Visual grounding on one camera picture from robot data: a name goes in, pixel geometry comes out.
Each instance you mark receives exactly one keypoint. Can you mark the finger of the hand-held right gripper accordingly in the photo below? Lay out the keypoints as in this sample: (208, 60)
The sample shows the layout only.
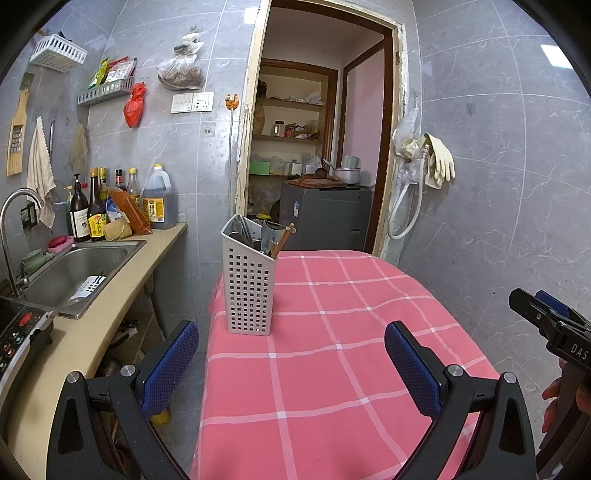
(526, 307)
(551, 302)

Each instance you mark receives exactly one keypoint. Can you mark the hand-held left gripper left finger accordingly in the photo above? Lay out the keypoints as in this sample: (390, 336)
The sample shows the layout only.
(168, 364)

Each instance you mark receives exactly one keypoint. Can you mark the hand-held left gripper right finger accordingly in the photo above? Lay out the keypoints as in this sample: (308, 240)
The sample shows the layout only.
(411, 369)

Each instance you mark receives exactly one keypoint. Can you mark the white perforated utensil holder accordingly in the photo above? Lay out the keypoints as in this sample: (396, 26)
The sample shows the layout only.
(249, 295)

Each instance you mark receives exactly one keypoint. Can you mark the steel spoon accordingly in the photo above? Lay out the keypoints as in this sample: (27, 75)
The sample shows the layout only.
(240, 241)

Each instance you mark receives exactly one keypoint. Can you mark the wooden chopstick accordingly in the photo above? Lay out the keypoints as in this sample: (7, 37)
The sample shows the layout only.
(281, 242)
(286, 235)

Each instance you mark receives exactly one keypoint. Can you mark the person's right hand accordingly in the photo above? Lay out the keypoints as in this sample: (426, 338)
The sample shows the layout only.
(552, 392)

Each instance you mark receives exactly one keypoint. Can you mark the pink checked tablecloth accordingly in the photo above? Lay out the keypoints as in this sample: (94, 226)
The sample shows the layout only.
(323, 369)

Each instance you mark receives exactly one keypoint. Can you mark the beige kitchen counter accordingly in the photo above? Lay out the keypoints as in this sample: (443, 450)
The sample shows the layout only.
(83, 341)

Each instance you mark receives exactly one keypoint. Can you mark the steel sink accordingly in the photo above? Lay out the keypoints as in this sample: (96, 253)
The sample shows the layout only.
(69, 272)

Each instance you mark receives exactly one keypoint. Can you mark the beige sponge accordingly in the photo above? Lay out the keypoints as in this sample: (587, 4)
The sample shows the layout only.
(117, 230)

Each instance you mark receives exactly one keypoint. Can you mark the orange-red packet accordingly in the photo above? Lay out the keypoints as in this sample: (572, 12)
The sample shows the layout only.
(131, 213)

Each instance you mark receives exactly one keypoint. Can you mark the induction cooker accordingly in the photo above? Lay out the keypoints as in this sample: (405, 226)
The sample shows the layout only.
(14, 337)

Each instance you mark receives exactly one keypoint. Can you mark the large dark liquid jug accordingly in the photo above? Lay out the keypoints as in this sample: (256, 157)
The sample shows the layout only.
(159, 205)

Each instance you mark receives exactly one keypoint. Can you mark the yellow-label sauce bottle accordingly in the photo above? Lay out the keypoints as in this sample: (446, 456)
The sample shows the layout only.
(97, 219)

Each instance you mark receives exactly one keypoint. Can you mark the pink soap dish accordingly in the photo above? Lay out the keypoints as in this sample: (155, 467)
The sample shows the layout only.
(61, 243)

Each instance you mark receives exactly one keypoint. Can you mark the blue and white packet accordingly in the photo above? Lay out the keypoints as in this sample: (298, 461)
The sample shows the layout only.
(113, 211)

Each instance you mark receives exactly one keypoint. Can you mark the green dish by sink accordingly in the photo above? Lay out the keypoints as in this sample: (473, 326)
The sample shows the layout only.
(36, 261)

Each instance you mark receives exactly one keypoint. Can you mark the cream rubber glove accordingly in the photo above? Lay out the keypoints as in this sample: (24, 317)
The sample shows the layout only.
(439, 159)

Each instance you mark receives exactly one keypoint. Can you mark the dark pump bottle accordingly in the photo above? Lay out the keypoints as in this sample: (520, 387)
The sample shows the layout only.
(78, 217)

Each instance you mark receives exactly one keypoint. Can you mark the grey cabinet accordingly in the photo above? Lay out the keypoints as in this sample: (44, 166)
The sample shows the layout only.
(323, 217)

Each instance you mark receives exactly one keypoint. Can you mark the yellow-capped clear bottle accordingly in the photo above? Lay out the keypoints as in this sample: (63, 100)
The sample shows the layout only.
(134, 187)

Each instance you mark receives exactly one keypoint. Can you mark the red-capped dark bottle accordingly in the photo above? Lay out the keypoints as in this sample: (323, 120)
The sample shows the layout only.
(120, 181)

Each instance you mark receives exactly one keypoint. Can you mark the yellow-capped dark bottle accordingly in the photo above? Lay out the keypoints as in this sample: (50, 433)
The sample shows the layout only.
(104, 183)

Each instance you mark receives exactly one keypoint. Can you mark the steel pot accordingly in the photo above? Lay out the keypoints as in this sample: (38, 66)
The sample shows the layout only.
(348, 175)

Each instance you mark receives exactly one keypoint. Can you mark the wooden cutting board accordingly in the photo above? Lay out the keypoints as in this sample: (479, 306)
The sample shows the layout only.
(314, 183)

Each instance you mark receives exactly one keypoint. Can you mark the green box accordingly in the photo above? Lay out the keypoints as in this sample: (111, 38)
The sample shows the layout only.
(259, 167)

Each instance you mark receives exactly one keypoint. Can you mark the steel faucet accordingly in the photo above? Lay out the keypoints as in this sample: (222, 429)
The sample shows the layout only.
(21, 194)

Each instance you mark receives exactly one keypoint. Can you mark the white hanging towel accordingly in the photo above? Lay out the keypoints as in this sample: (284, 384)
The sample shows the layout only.
(40, 175)

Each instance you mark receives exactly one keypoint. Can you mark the small window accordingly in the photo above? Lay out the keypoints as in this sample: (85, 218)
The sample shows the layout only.
(556, 57)

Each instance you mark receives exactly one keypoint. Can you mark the pink door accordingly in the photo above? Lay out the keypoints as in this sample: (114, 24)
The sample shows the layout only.
(365, 120)

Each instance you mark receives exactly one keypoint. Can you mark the hanging metal tool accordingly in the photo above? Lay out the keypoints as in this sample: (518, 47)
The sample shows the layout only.
(51, 136)

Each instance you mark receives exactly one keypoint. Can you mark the wooden slicer board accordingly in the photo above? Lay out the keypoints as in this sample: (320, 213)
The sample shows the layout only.
(15, 157)

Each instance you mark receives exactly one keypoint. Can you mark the red plastic bag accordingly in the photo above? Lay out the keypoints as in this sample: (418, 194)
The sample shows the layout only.
(135, 108)

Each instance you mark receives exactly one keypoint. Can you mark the glass jar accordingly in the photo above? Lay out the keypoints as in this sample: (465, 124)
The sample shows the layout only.
(279, 128)

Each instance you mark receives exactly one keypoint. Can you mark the wooden shelf unit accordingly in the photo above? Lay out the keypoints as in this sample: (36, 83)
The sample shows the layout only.
(288, 102)

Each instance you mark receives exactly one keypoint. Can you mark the clear bag of dried goods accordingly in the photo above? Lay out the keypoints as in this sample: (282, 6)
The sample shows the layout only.
(181, 74)

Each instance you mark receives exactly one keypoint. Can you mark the red seasoning packet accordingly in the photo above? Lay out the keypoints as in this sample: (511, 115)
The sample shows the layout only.
(120, 70)

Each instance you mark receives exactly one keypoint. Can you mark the green seasoning packet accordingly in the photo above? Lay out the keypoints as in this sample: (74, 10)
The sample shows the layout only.
(99, 73)

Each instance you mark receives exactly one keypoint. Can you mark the white plastic bag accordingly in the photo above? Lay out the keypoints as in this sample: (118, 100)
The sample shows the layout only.
(189, 44)

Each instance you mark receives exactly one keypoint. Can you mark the black wall outlet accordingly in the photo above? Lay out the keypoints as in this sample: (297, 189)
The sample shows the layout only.
(28, 216)

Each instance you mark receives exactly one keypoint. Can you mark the small wall hook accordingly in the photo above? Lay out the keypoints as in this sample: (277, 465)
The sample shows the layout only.
(470, 108)

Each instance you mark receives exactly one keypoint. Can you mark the clear plastic bag on wall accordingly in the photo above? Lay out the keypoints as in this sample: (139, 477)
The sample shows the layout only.
(406, 131)

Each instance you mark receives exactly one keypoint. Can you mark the small white wall socket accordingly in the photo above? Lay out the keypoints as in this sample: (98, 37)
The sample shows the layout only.
(208, 129)

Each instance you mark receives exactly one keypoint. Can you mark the worn door frame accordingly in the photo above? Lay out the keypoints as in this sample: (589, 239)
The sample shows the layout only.
(245, 120)

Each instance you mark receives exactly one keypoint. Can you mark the white switch panel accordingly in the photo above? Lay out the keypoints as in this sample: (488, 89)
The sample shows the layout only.
(182, 103)

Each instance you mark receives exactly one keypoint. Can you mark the orange wall hook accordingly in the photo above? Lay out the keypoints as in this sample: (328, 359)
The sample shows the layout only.
(232, 102)

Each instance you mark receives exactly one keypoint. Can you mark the grey wall rack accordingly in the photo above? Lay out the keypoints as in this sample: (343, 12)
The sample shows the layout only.
(105, 92)

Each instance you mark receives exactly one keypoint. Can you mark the white wall basket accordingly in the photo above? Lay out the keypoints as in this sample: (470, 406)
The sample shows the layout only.
(57, 51)

